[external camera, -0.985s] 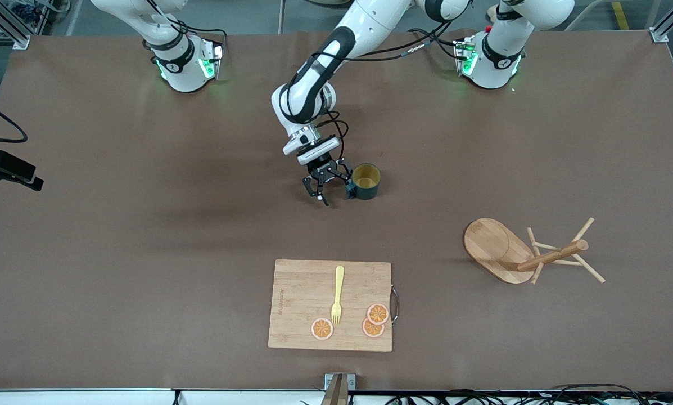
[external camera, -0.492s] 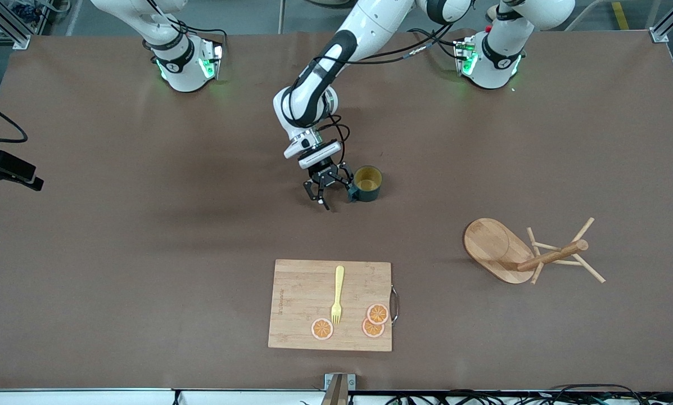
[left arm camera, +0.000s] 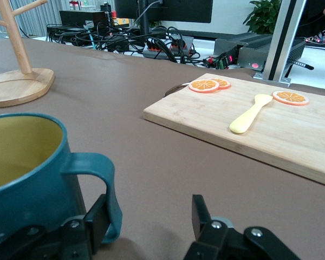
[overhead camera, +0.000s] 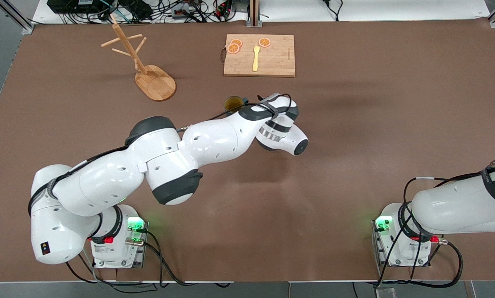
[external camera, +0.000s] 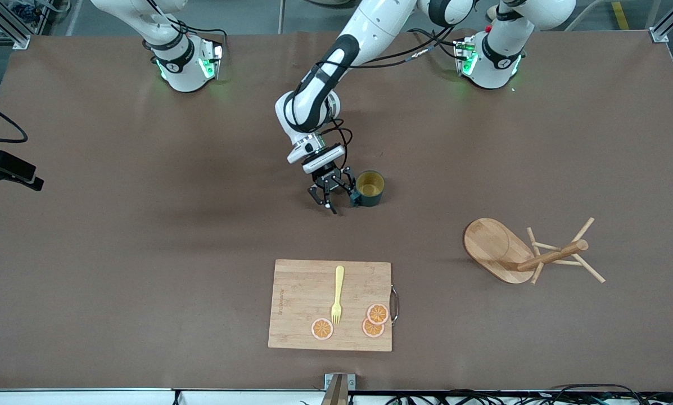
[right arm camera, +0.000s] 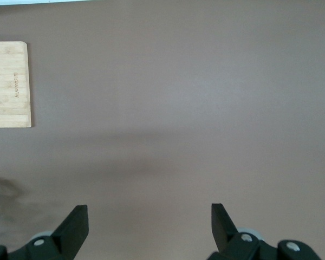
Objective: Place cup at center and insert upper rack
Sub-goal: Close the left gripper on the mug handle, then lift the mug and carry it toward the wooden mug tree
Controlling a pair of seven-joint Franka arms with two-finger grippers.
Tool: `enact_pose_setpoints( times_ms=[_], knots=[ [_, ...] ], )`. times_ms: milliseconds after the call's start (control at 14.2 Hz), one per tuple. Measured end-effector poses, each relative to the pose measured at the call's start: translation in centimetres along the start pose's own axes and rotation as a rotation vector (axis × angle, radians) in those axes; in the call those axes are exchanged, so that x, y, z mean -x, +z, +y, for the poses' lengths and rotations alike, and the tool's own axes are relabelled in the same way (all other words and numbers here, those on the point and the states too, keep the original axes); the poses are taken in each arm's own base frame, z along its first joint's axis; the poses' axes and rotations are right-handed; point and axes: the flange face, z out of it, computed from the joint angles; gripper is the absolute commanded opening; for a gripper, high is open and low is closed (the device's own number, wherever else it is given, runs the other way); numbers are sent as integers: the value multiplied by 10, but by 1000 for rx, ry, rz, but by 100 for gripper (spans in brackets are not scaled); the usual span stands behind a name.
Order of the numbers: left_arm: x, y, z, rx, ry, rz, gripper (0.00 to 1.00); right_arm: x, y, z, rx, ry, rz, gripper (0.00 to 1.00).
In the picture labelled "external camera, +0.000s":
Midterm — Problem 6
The teal mug with yellow inside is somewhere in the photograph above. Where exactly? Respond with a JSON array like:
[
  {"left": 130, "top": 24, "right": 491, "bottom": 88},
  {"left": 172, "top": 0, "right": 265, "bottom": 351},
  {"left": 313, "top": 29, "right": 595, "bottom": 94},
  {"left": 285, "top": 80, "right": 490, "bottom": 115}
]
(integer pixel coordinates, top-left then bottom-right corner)
[{"left": 350, "top": 170, "right": 386, "bottom": 208}]

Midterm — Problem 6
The wooden mug tree rack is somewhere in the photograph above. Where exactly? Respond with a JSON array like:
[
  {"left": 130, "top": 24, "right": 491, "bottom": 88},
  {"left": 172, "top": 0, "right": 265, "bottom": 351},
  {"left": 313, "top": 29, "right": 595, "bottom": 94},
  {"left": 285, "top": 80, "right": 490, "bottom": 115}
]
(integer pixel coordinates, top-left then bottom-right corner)
[{"left": 463, "top": 217, "right": 607, "bottom": 285}]

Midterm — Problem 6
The yellow plastic fork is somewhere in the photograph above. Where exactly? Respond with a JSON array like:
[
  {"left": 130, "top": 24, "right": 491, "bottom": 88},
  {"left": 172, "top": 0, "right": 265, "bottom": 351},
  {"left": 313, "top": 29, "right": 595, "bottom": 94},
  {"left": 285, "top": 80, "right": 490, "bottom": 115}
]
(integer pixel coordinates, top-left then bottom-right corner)
[{"left": 331, "top": 265, "right": 345, "bottom": 325}]

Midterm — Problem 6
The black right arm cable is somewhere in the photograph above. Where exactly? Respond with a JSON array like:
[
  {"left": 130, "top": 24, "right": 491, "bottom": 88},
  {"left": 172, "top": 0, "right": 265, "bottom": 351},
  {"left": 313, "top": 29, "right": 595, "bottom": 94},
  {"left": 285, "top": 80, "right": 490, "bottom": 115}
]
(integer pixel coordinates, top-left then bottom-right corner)
[{"left": 0, "top": 98, "right": 29, "bottom": 144}]

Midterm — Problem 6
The bamboo cutting board, metal handle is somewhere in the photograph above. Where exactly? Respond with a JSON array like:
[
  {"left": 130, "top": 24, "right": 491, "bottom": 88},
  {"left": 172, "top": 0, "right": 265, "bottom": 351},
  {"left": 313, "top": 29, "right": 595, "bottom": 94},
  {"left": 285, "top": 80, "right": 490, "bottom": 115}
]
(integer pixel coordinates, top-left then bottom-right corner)
[{"left": 268, "top": 259, "right": 400, "bottom": 353}]

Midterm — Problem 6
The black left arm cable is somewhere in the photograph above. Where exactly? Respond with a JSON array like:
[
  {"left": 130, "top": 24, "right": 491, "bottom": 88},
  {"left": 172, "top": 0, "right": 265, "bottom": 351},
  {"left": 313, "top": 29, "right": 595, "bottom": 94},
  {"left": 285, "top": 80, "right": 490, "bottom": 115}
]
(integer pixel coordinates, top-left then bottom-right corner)
[{"left": 319, "top": 25, "right": 477, "bottom": 169}]

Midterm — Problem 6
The black arm base cable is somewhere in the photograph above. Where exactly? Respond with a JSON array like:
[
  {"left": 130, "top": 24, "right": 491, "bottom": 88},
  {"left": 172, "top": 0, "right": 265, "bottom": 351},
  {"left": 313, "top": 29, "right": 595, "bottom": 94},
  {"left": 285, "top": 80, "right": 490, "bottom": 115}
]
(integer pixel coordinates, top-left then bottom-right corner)
[{"left": 408, "top": 27, "right": 462, "bottom": 60}]

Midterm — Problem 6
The metal table edge bracket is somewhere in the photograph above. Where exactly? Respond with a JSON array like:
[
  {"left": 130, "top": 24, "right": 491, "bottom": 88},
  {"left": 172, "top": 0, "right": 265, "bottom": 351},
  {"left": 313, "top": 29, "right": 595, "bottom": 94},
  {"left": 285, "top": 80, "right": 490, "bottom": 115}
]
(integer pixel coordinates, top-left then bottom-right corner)
[{"left": 324, "top": 373, "right": 356, "bottom": 405}]

